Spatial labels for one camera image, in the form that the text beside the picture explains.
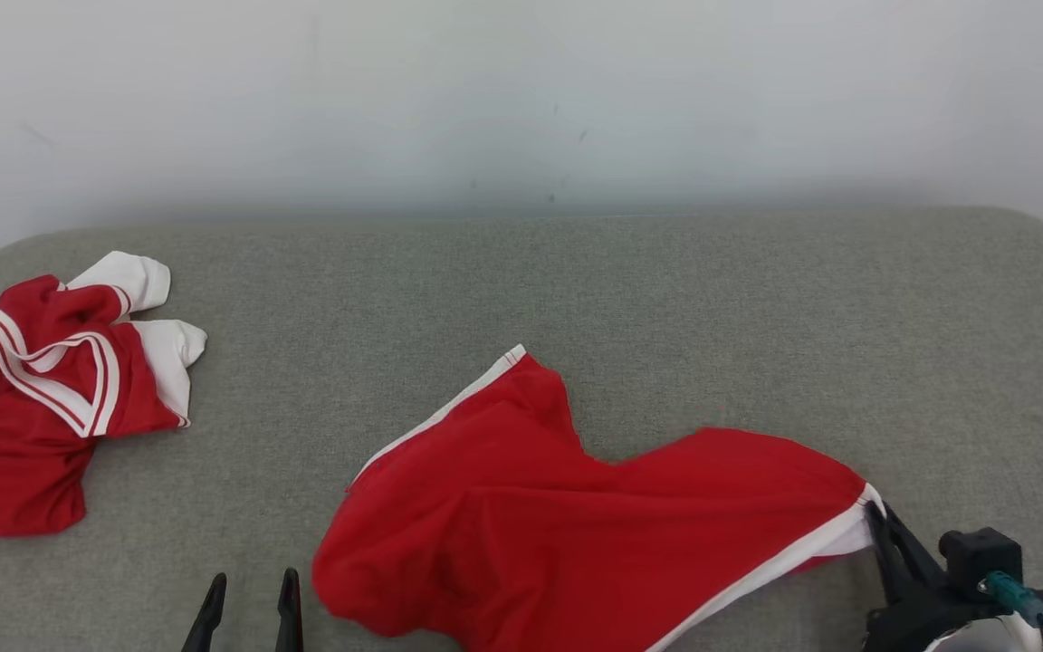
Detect red white basketball jersey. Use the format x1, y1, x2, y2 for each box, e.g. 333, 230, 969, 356
0, 252, 208, 537

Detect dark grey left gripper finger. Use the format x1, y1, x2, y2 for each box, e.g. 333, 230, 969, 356
181, 572, 228, 652
274, 568, 304, 652

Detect red shorts with white stripe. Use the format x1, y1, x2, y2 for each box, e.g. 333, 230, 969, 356
311, 344, 889, 652

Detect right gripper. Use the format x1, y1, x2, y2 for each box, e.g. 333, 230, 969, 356
861, 503, 1016, 652

